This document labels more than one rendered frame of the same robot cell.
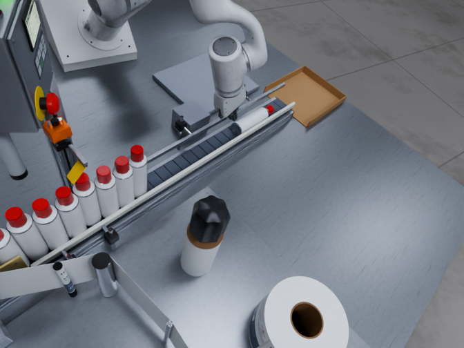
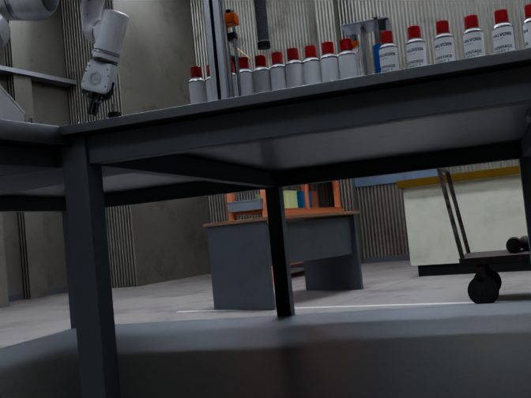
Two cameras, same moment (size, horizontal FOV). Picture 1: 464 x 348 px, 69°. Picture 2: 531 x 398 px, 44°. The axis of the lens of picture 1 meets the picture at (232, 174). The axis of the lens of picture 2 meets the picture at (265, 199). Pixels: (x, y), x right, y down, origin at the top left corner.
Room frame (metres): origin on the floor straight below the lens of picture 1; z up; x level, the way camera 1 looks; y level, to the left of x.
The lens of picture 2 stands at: (0.76, 2.24, 0.56)
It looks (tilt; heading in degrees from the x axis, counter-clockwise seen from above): 3 degrees up; 258
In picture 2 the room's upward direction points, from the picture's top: 6 degrees counter-clockwise
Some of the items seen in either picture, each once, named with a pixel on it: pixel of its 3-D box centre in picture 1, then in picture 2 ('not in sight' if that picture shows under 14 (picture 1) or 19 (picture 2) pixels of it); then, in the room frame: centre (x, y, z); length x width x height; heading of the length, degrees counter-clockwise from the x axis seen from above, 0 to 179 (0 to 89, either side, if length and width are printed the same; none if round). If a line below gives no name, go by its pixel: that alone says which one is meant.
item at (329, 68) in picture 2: not in sight; (330, 78); (0.17, 0.46, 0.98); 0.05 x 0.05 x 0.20
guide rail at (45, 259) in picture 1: (197, 164); not in sight; (0.67, 0.12, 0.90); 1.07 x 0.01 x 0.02; 150
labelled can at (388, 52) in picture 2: not in sight; (389, 68); (0.02, 0.54, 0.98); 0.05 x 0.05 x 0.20
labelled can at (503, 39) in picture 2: not in sight; (504, 49); (-0.24, 0.69, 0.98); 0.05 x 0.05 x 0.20
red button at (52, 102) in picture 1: (49, 103); not in sight; (0.37, 0.34, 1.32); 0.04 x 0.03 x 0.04; 25
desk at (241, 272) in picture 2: not in sight; (288, 257); (-0.51, -3.17, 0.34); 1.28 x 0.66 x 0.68; 38
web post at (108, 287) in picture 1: (105, 275); not in sight; (0.23, 0.20, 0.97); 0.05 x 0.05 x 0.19
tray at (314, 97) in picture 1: (305, 94); not in sight; (1.31, -0.20, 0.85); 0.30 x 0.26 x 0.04; 150
